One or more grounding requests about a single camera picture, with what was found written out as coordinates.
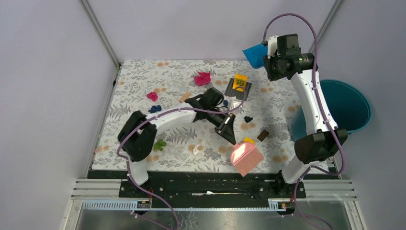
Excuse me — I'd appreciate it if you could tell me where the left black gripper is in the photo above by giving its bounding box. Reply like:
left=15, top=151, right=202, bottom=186
left=206, top=106, right=236, bottom=145

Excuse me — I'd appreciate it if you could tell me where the blue dustpan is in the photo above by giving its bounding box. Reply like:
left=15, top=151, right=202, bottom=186
left=242, top=44, right=268, bottom=69

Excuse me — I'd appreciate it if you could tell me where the pink hand broom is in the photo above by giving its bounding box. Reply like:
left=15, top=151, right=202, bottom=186
left=230, top=142, right=264, bottom=177

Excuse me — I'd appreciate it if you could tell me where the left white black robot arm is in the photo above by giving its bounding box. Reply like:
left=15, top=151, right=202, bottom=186
left=117, top=87, right=236, bottom=197

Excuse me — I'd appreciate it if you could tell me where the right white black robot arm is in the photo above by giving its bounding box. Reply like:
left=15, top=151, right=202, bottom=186
left=263, top=34, right=348, bottom=197

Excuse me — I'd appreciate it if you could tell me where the black paper scrap right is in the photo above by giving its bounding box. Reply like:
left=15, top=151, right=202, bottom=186
left=244, top=116, right=253, bottom=123

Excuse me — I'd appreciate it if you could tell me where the yellow block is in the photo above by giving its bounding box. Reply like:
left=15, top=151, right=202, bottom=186
left=243, top=137, right=255, bottom=144

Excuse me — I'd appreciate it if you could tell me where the grey lego baseplate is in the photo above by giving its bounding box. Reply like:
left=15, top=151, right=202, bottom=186
left=224, top=78, right=252, bottom=101

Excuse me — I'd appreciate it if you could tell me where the brown block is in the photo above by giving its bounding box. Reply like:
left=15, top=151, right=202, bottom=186
left=257, top=129, right=270, bottom=142

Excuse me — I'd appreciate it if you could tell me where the yellow lego house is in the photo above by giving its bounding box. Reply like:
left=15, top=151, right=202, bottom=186
left=232, top=73, right=248, bottom=92

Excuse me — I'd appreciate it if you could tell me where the white paper scrap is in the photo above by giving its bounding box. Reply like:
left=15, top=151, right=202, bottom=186
left=192, top=145, right=200, bottom=155

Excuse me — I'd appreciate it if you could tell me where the wooden block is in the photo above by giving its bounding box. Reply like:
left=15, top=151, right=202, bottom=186
left=179, top=92, right=191, bottom=103

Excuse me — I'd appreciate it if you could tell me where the large magenta paper scrap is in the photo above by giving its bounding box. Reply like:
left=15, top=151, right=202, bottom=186
left=194, top=72, right=211, bottom=86

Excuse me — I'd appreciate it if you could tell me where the green paper scrap front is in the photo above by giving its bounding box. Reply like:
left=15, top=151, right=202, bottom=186
left=153, top=139, right=167, bottom=151

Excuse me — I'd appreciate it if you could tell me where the dark blue paper scrap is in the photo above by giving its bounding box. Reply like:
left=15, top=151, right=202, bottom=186
left=149, top=105, right=162, bottom=114

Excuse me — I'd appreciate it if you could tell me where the small magenta paper scrap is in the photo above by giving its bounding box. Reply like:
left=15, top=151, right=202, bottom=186
left=147, top=92, right=158, bottom=102

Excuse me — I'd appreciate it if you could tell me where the teal plastic bucket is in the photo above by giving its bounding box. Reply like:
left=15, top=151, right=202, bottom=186
left=291, top=80, right=372, bottom=141

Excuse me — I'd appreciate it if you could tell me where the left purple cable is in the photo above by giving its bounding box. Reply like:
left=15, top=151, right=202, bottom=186
left=116, top=101, right=245, bottom=230

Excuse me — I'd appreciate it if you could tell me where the purple cable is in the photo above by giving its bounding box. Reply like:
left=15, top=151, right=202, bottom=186
left=116, top=101, right=245, bottom=230
left=262, top=13, right=346, bottom=230

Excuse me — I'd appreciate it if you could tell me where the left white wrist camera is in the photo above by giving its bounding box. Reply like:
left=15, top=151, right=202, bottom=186
left=229, top=100, right=243, bottom=110

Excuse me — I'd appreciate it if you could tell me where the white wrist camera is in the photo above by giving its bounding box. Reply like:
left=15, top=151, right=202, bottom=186
left=267, top=35, right=279, bottom=59
left=229, top=100, right=243, bottom=110

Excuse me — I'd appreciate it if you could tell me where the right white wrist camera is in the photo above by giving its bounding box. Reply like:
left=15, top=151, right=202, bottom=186
left=267, top=35, right=279, bottom=59

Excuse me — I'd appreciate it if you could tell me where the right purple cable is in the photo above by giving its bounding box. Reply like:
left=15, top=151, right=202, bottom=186
left=262, top=13, right=346, bottom=230

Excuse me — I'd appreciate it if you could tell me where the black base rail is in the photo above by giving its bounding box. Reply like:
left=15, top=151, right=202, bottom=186
left=119, top=172, right=306, bottom=208

